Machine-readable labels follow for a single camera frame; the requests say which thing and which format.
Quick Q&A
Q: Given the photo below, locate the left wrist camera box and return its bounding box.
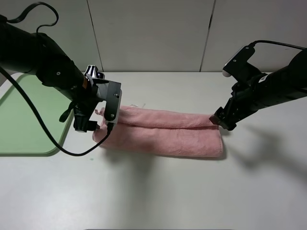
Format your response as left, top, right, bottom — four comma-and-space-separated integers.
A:
104, 81, 122, 126

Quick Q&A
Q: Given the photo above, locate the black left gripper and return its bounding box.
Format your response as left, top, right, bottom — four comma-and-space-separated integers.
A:
0, 16, 106, 132

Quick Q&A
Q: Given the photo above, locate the black right camera cable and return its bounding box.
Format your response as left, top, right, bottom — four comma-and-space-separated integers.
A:
249, 40, 307, 51

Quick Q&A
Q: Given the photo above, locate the light green plastic tray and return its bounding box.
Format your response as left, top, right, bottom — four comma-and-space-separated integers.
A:
0, 74, 73, 157

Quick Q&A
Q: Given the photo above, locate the black camera cable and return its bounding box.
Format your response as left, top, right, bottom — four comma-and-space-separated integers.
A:
0, 66, 114, 158
249, 40, 307, 51

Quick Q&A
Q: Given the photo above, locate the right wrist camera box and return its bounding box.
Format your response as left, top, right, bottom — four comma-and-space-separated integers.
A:
222, 44, 261, 82

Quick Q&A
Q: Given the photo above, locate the black left camera cable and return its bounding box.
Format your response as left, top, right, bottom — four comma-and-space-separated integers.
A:
0, 66, 114, 158

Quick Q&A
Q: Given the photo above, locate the black left wrist strap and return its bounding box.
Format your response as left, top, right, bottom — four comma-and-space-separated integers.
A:
6, 1, 59, 33

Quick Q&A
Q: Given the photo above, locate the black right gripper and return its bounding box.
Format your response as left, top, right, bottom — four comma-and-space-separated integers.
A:
209, 49, 307, 131

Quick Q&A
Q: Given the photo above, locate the pink terry towel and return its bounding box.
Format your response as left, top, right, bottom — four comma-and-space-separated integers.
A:
101, 106, 223, 158

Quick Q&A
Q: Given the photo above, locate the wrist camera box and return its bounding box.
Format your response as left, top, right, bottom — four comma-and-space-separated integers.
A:
222, 44, 261, 82
104, 81, 122, 126

